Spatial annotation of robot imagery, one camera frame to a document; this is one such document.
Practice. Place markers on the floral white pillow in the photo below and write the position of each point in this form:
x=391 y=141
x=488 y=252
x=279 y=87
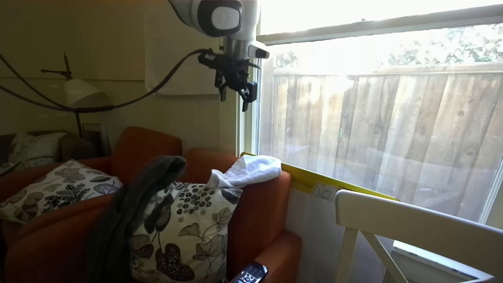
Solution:
x=183 y=237

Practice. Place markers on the black remote control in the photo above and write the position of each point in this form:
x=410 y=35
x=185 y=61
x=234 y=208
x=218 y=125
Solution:
x=254 y=273

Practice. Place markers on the white towel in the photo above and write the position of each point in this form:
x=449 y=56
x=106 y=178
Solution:
x=246 y=171

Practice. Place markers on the yellow level ruler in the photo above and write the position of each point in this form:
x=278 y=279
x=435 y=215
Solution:
x=311 y=183

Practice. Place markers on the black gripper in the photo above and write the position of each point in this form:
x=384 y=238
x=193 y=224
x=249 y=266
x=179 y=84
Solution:
x=232 y=73

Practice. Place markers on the dark grey blanket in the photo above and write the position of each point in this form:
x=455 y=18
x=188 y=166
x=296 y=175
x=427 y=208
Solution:
x=108 y=259

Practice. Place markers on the white wooden chair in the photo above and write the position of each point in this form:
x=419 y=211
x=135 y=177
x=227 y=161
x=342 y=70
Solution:
x=465 y=241

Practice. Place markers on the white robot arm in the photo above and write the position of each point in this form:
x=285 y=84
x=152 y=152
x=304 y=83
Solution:
x=234 y=21

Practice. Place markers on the white table lamp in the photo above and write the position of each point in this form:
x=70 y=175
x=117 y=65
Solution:
x=81 y=95

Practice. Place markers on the window frame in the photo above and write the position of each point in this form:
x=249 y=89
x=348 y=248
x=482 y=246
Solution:
x=399 y=97

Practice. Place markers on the orange armchair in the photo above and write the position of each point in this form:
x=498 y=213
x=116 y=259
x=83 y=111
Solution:
x=54 y=248

